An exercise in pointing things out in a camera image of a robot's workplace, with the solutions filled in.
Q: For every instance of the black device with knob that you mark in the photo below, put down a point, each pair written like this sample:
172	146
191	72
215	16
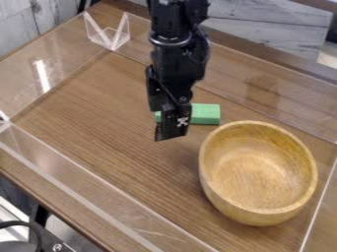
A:
46	242

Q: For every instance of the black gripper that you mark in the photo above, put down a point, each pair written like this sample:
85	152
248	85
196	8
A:
177	66

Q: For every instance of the black table leg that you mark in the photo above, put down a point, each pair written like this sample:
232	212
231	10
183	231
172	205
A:
40	215

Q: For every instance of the clear acrylic tray walls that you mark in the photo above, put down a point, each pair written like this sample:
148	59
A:
77	145

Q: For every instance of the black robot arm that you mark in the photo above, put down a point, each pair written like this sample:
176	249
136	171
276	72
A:
175	21

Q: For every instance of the green rectangular block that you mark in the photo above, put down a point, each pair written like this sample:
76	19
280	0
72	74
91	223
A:
206	114

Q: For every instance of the brown wooden bowl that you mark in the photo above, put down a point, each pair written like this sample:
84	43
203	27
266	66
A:
258	172

